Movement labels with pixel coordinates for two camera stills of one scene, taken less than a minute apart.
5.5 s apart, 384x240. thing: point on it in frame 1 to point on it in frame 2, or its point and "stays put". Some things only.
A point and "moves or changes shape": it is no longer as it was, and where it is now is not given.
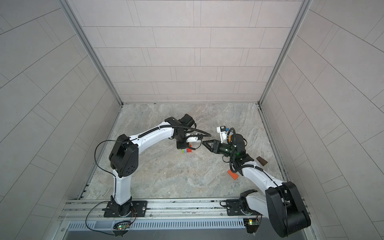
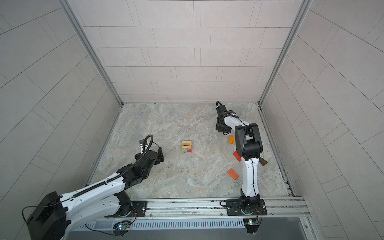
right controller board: x=252 y=225 stays put
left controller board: x=122 y=226 stays put
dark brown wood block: x=263 y=162 stays put
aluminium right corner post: x=303 y=8 stays put
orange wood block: x=234 y=175 stays put
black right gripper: x=216 y=148 to x=218 y=127
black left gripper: x=182 y=146 to x=157 y=160
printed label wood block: x=193 y=139 moves or changes shape
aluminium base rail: x=157 y=209 stays put
